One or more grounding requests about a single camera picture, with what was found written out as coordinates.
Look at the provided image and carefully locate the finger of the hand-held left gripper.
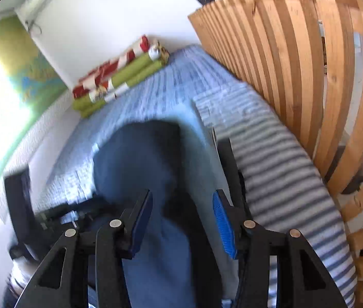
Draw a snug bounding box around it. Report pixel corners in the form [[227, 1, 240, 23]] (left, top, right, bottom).
[[35, 197, 106, 219], [42, 213, 111, 232]]

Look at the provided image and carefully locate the wire wall hook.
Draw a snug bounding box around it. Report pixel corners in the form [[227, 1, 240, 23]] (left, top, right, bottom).
[[24, 19, 43, 36]]

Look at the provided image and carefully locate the blue white striped quilt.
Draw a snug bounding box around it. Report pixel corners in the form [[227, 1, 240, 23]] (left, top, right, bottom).
[[192, 82, 358, 308]]

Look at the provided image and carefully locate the red and white folded blanket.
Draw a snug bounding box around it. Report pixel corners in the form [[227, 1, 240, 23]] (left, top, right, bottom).
[[72, 35, 162, 100]]

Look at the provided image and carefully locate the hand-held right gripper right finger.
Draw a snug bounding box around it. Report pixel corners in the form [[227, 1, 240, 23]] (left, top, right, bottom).
[[213, 189, 350, 308]]

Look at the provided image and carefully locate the wooden slatted bed rail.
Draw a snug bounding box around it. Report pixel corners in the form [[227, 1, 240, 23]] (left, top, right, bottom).
[[188, 0, 363, 308]]

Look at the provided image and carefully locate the folded dark clothes stack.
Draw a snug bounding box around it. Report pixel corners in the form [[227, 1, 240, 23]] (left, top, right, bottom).
[[212, 128, 254, 264]]

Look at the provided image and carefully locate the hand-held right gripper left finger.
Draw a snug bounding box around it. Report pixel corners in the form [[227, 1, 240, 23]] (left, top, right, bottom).
[[15, 189, 154, 308]]

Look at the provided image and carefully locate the black garment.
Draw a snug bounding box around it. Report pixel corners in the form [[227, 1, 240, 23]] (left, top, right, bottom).
[[87, 120, 225, 308]]

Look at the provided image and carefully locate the blue patterned bedsheet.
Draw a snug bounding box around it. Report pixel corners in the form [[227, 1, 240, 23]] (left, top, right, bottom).
[[37, 45, 249, 212]]

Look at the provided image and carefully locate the green folded quilt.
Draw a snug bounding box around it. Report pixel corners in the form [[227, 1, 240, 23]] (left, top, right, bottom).
[[80, 58, 171, 119], [74, 51, 169, 111]]

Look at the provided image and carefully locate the landscape painting wall hanging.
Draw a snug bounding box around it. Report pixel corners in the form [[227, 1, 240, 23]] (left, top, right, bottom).
[[0, 16, 70, 206]]

